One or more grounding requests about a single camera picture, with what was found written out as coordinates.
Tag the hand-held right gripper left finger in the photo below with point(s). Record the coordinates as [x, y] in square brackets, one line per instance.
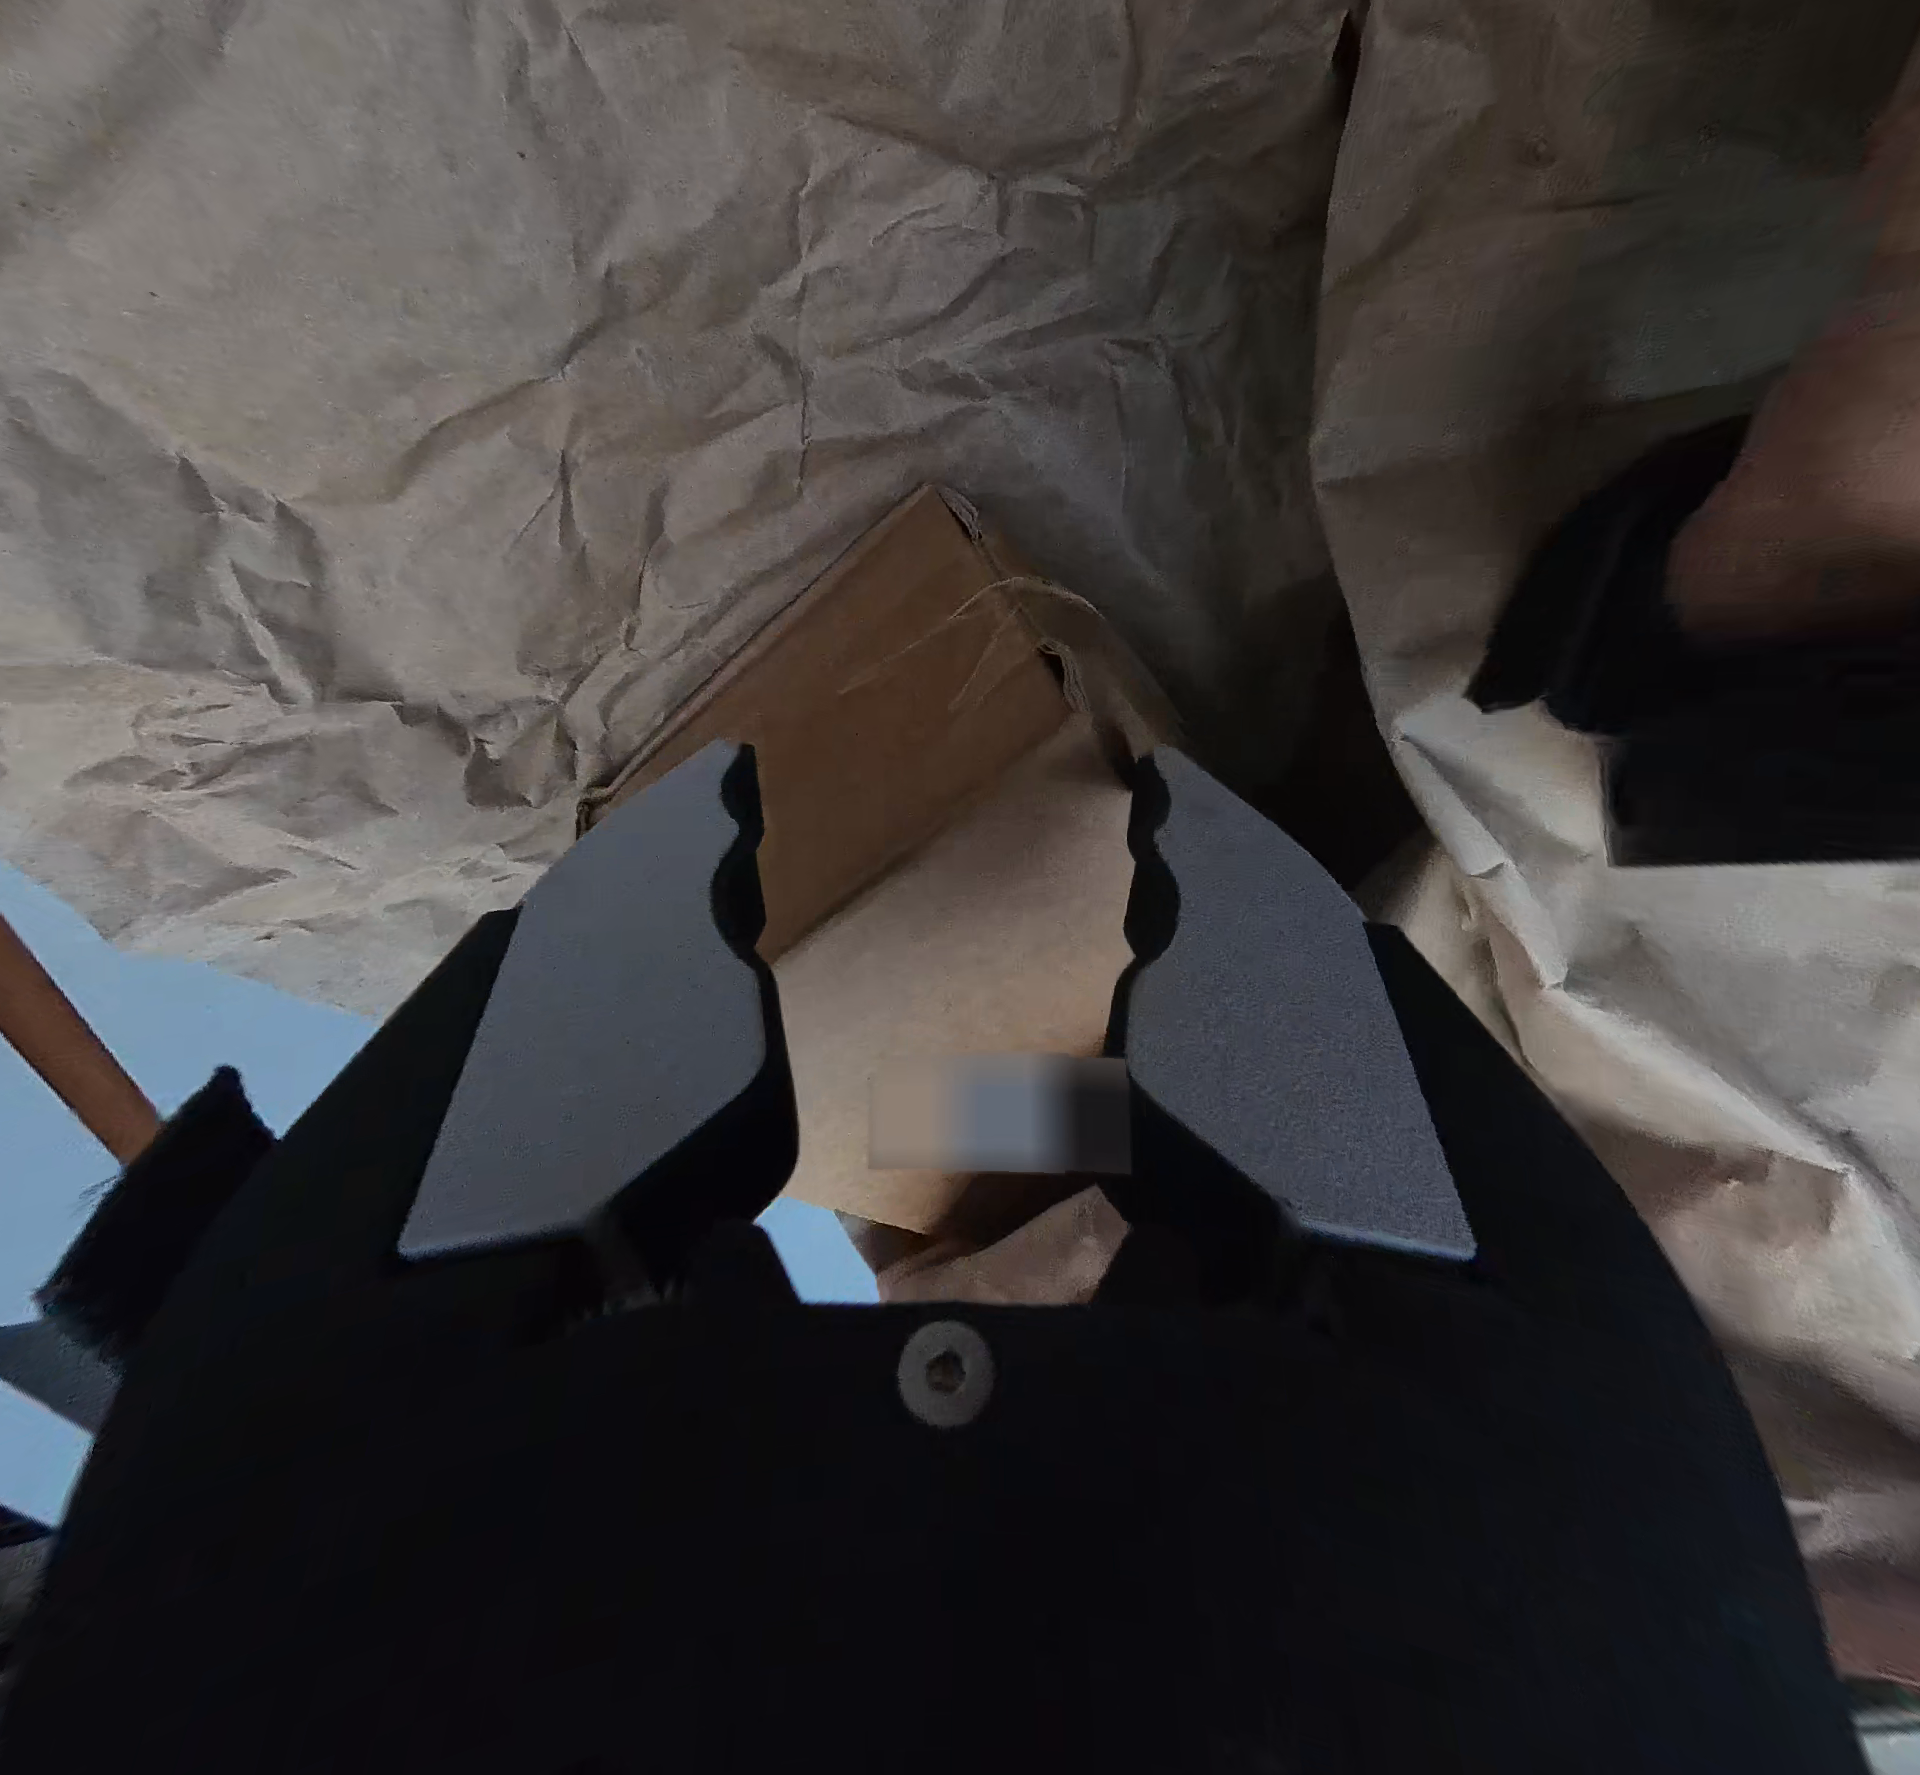
[599, 1026]

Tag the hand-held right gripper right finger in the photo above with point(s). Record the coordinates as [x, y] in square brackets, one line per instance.
[1274, 1040]

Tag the brown cardboard box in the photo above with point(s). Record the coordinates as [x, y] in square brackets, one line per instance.
[901, 696]

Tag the brown packing paper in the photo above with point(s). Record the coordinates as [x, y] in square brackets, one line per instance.
[450, 305]

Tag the grey desk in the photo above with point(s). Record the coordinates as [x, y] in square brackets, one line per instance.
[226, 1026]

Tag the person's left hand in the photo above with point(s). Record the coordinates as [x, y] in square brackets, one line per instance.
[1815, 485]

